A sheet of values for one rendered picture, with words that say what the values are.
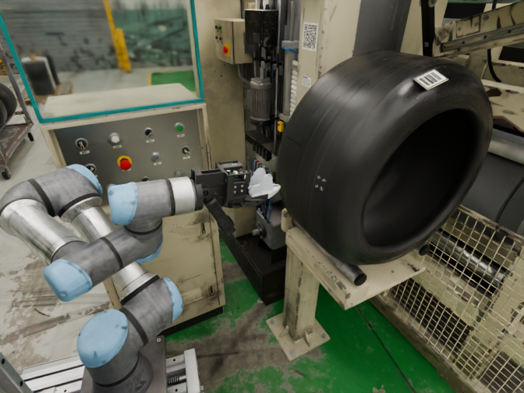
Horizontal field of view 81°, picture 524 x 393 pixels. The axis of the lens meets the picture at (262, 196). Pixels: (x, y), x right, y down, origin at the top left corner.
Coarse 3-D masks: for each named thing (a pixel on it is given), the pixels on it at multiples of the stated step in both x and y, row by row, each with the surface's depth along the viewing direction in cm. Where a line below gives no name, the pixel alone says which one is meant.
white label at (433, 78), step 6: (432, 72) 66; (438, 72) 66; (414, 78) 65; (420, 78) 65; (426, 78) 65; (432, 78) 65; (438, 78) 65; (444, 78) 65; (420, 84) 64; (426, 84) 64; (432, 84) 64; (438, 84) 64
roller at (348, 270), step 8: (296, 224) 115; (304, 232) 111; (312, 240) 107; (320, 248) 103; (328, 256) 100; (336, 264) 98; (344, 264) 95; (344, 272) 95; (352, 272) 92; (360, 272) 91; (352, 280) 92; (360, 280) 91
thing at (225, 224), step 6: (210, 204) 64; (216, 204) 64; (210, 210) 64; (216, 210) 65; (222, 210) 66; (216, 216) 66; (222, 216) 66; (228, 216) 71; (222, 222) 67; (228, 222) 68; (222, 228) 68; (228, 228) 69; (234, 228) 70; (228, 234) 70
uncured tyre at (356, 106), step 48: (336, 96) 72; (384, 96) 65; (432, 96) 65; (480, 96) 73; (288, 144) 81; (336, 144) 68; (384, 144) 65; (432, 144) 106; (480, 144) 84; (288, 192) 85; (336, 192) 70; (384, 192) 118; (432, 192) 106; (336, 240) 78; (384, 240) 105
